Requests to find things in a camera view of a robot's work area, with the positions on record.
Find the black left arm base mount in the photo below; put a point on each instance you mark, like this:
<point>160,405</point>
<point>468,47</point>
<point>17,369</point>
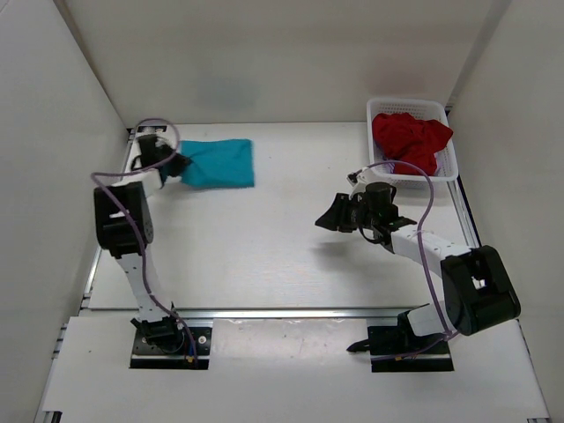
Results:
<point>166,345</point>

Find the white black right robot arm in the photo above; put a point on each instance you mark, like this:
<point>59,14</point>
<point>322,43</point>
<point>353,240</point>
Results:
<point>477,291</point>

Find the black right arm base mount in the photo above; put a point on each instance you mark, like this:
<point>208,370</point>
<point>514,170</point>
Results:
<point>392,350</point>

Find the aluminium table edge rail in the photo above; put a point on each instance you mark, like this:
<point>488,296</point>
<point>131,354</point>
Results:
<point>289,313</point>

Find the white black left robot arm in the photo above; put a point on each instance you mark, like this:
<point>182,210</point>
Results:
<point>124,228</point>

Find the red t shirt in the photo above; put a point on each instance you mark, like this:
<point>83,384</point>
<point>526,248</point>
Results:
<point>405,138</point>

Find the teal polo shirt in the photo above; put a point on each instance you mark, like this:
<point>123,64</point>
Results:
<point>223,164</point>

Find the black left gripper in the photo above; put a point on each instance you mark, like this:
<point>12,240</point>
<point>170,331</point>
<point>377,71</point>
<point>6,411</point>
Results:
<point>180,162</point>

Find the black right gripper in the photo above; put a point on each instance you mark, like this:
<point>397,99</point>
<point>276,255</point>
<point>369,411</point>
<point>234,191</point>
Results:
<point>337,217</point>

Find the lilac garment in basket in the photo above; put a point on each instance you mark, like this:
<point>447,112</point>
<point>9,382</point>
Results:
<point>388,165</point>

